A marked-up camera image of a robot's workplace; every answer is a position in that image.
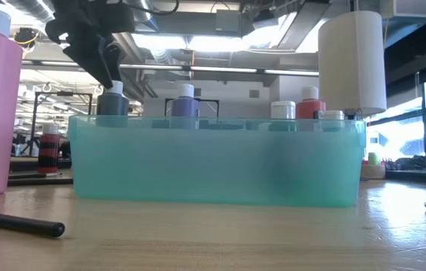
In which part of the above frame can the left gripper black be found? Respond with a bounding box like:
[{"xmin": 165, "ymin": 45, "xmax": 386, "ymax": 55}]
[{"xmin": 44, "ymin": 0, "xmax": 138, "ymax": 90}]

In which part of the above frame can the large grey paint bottle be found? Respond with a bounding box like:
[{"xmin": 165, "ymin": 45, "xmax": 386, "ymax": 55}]
[{"xmin": 96, "ymin": 80, "xmax": 130, "ymax": 128}]

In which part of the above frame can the large purple paint bottle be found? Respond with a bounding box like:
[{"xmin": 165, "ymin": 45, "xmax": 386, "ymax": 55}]
[{"xmin": 170, "ymin": 83, "xmax": 201, "ymax": 120}]

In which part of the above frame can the small dark green paint bottle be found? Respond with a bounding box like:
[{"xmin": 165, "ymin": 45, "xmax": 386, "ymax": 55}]
[{"xmin": 270, "ymin": 100, "xmax": 297, "ymax": 120}]

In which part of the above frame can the large red paint bottle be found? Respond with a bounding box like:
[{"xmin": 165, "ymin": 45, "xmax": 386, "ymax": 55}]
[{"xmin": 295, "ymin": 85, "xmax": 327, "ymax": 120}]

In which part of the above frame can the small red paint bottle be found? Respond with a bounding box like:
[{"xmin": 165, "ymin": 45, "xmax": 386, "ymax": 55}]
[{"xmin": 38, "ymin": 123, "xmax": 61, "ymax": 175}]

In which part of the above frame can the translucent teal plastic bin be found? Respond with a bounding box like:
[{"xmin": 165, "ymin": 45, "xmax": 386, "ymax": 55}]
[{"xmin": 67, "ymin": 114, "xmax": 367, "ymax": 209}]

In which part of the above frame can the table lamp with white shade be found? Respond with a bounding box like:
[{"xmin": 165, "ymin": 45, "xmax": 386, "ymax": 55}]
[{"xmin": 317, "ymin": 10, "xmax": 388, "ymax": 181}]

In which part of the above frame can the black bag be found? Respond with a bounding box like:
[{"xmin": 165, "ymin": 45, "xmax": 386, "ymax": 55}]
[{"xmin": 393, "ymin": 154, "xmax": 426, "ymax": 172}]

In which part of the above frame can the yellow black cable reel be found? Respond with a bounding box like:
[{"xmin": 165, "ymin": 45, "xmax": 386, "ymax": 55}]
[{"xmin": 12, "ymin": 26, "xmax": 41, "ymax": 49}]

